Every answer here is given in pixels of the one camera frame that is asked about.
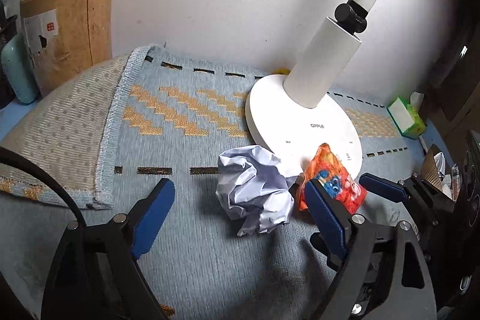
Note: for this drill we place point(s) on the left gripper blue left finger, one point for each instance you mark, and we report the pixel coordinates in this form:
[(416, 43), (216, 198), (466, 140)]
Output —
[(147, 216)]

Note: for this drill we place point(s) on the mint green case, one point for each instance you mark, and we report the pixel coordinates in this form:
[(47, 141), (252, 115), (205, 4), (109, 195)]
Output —
[(19, 71)]

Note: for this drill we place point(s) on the patterned blue woven mat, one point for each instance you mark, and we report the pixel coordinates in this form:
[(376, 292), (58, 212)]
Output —
[(109, 135)]

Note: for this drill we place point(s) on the green tissue box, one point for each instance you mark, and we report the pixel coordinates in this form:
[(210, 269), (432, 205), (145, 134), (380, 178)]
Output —
[(406, 119)]

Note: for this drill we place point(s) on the white desk lamp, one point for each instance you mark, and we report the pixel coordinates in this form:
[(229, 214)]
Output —
[(293, 115)]

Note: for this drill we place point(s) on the black mesh pen cup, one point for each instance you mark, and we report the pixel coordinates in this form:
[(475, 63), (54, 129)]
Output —
[(8, 32)]

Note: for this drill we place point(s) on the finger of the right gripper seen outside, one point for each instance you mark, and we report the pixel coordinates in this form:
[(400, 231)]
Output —
[(383, 187)]

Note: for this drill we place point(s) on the woven golden basket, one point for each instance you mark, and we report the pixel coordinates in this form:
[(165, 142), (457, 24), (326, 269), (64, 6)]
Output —
[(434, 170)]

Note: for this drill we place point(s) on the paper ball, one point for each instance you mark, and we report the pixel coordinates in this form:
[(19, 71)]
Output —
[(252, 189)]

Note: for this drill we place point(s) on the orange snack packet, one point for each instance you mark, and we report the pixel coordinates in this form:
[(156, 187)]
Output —
[(335, 179)]

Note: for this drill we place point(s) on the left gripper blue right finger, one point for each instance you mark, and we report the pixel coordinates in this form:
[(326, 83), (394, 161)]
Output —
[(331, 219)]

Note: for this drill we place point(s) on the cardboard pen holder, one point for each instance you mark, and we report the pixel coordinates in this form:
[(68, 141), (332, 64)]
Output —
[(65, 37)]

